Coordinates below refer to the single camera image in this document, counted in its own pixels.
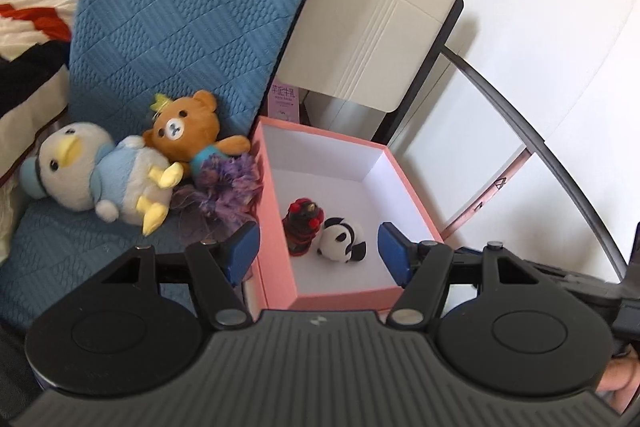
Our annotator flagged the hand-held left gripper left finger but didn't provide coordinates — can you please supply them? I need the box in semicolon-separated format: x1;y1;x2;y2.
100;223;261;333

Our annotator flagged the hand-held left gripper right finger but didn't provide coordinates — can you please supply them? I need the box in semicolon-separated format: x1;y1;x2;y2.
377;222;546;330

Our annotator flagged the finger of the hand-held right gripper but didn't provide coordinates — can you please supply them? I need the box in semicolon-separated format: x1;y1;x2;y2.
452;246;576;290

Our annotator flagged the pink cardboard box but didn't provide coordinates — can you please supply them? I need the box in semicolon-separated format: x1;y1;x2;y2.
242;116;446;313

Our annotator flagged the purple fluffy plush toy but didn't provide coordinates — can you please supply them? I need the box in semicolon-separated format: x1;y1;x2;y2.
172;154;263;248

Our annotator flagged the brown teddy bear plush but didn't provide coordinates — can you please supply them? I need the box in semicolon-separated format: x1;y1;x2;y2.
142;89;251;180

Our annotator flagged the person's right hand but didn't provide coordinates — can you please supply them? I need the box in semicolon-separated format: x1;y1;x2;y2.
596;351;640;414

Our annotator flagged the small panda plush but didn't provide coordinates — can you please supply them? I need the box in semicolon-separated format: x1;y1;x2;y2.
315;217;368;264

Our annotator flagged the red black knitted toy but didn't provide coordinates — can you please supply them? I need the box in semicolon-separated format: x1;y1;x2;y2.
282;197;323;258

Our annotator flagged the pink edge strip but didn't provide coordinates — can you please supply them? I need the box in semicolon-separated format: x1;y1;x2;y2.
442;149;528;238

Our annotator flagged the small pink carton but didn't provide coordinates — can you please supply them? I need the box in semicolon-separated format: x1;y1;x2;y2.
267;79;301;125

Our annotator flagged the white blue penguin plush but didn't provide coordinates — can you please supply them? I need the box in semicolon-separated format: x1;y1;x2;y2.
20;122;183;237

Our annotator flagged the printed blanket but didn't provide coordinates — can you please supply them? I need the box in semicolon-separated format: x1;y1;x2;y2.
0;0;96;263

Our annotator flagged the beige chair black frame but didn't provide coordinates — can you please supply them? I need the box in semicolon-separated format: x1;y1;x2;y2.
275;0;463;145

